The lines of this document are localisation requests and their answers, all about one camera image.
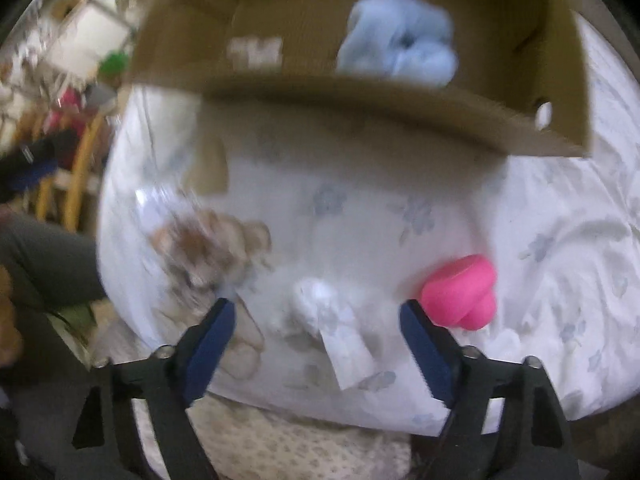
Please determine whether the brown cardboard box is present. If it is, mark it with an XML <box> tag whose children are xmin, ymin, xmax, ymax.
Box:
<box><xmin>125</xmin><ymin>0</ymin><xmax>594</xmax><ymax>196</ymax></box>

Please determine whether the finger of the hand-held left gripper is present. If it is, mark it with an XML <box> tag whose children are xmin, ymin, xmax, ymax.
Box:
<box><xmin>0</xmin><ymin>131</ymin><xmax>77</xmax><ymax>202</ymax></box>

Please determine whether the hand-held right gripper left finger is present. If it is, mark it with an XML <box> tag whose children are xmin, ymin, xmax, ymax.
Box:
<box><xmin>55</xmin><ymin>297</ymin><xmax>236</xmax><ymax>480</ymax></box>

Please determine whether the brown plush bear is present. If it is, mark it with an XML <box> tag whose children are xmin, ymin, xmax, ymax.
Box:
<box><xmin>150</xmin><ymin>209</ymin><xmax>273</xmax><ymax>291</ymax></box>

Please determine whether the yellow wooden chair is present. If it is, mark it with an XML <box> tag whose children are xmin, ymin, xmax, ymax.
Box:
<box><xmin>35</xmin><ymin>110</ymin><xmax>108</xmax><ymax>233</ymax></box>

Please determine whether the white framed board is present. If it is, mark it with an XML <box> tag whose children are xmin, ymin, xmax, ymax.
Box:
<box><xmin>47</xmin><ymin>2</ymin><xmax>132</xmax><ymax>73</ymax></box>

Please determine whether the white soft toy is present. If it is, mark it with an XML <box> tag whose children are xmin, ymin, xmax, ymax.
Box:
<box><xmin>270</xmin><ymin>277</ymin><xmax>376</xmax><ymax>391</ymax></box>

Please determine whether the person's dark trouser leg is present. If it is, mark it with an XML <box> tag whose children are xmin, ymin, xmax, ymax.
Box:
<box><xmin>0</xmin><ymin>212</ymin><xmax>108</xmax><ymax>311</ymax></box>

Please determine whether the red cloth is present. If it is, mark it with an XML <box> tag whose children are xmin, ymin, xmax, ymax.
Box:
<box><xmin>44</xmin><ymin>87</ymin><xmax>86</xmax><ymax>133</ymax></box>

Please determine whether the spotted beige cloth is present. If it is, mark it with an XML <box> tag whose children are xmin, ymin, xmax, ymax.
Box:
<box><xmin>135</xmin><ymin>395</ymin><xmax>416</xmax><ymax>480</ymax></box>

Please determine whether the light blue plush toy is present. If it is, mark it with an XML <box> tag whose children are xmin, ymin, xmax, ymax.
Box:
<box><xmin>336</xmin><ymin>0</ymin><xmax>457</xmax><ymax>86</ymax></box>

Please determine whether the green round object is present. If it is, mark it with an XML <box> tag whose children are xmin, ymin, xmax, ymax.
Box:
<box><xmin>98</xmin><ymin>52</ymin><xmax>130</xmax><ymax>80</ymax></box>

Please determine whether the white floral blanket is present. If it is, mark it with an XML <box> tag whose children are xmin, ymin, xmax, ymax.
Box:
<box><xmin>95</xmin><ymin>10</ymin><xmax>640</xmax><ymax>436</ymax></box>

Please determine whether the pink soft toy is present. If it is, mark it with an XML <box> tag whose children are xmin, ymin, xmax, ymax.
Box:
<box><xmin>420</xmin><ymin>254</ymin><xmax>498</xmax><ymax>332</ymax></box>

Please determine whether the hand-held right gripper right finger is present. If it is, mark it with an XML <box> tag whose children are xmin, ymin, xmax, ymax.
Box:
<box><xmin>399</xmin><ymin>299</ymin><xmax>582</xmax><ymax>480</ymax></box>

